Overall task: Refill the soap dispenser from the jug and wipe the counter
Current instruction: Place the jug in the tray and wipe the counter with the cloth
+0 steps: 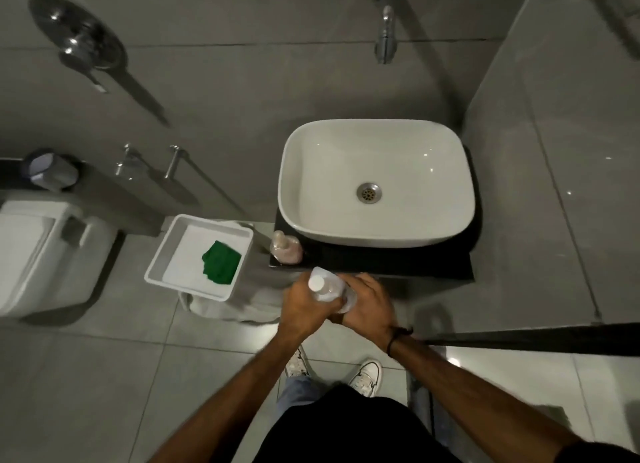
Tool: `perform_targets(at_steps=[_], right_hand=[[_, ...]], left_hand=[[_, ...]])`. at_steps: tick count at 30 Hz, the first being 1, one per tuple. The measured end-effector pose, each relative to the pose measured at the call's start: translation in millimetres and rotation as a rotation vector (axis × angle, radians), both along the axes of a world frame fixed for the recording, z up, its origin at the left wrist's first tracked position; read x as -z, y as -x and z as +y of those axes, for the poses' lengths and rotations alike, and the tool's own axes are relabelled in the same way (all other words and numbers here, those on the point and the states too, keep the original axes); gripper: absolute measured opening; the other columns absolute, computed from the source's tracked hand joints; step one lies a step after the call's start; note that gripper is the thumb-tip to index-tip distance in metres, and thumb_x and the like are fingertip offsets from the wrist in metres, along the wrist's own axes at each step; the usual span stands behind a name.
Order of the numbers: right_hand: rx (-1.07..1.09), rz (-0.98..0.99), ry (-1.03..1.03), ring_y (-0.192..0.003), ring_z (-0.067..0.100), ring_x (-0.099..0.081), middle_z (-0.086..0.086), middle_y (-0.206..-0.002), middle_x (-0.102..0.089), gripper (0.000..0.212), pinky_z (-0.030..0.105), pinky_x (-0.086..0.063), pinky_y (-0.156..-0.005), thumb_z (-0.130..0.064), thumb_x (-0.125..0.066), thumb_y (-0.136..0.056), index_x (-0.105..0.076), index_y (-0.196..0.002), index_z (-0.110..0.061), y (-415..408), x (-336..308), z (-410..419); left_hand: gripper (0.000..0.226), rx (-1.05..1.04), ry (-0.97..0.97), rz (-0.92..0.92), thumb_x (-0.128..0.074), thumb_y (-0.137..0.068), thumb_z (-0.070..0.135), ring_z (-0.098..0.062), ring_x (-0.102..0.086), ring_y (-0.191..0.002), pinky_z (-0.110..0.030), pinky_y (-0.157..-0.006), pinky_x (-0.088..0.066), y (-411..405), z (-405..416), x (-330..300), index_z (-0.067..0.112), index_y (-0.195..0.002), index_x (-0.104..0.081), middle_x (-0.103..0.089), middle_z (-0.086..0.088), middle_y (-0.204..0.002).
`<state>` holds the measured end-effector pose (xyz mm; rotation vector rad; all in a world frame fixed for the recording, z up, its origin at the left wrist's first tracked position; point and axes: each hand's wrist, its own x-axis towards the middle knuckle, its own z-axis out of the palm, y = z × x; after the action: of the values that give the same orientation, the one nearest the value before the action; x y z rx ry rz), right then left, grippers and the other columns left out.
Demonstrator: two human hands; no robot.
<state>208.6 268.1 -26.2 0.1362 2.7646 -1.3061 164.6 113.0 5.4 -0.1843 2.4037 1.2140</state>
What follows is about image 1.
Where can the chrome angle valve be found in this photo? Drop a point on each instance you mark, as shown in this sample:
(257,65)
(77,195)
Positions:
(173,161)

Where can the clear plastic bottle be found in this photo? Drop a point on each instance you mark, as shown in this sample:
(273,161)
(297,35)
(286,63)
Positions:
(330,288)

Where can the white toilet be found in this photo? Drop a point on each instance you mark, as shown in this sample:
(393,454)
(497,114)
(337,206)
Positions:
(45,255)

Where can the white ceramic sink basin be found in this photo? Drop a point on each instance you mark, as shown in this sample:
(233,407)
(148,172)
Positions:
(376,182)

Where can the person's left forearm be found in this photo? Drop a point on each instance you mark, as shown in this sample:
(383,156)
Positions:
(235,397)

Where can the person's left white sneaker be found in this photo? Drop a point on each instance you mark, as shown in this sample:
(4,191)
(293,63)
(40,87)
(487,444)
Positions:
(299,363)

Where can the person's left hand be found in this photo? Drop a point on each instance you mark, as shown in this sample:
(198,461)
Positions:
(302,310)

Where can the person's right fingers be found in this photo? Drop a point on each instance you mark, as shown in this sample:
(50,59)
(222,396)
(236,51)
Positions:
(357,287)

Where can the person's black shirt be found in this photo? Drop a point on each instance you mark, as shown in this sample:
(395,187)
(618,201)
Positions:
(350,427)

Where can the person's left fingers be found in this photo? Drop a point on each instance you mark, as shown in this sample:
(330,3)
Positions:
(312,285)

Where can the green cleaning cloth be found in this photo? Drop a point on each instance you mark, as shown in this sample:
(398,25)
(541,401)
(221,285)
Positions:
(221,262)

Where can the person's white sneaker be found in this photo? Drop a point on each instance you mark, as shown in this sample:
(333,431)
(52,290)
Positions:
(366,377)
(299,363)

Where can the person's right white sneaker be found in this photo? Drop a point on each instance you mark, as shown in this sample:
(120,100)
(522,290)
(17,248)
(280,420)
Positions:
(366,377)

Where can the black wrist band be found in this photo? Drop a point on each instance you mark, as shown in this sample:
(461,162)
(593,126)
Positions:
(395,338)

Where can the pink soap dispenser bottle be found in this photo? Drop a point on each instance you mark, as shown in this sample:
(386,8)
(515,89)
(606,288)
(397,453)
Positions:
(286,247)

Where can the white plastic tray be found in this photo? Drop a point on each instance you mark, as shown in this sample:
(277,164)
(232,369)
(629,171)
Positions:
(200,257)

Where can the person's blue jeans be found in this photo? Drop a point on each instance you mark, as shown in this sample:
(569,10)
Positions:
(295,395)

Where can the person's right forearm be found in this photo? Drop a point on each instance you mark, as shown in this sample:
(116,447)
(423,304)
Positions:
(480,402)

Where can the black sink counter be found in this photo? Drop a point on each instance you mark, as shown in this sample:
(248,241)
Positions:
(380,260)

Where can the toilet paper holder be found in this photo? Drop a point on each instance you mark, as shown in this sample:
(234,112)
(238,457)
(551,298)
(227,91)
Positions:
(50,170)

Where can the person's right hand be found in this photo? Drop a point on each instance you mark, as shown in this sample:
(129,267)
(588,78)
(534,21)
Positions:
(369,305)

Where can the chrome wall faucet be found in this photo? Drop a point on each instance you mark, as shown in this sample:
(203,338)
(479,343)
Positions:
(386,27)

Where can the metal sink drain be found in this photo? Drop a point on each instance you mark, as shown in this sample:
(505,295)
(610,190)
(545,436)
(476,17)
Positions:
(369,193)

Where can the black glass partition frame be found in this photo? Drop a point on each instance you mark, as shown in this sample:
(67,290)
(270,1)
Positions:
(535,340)

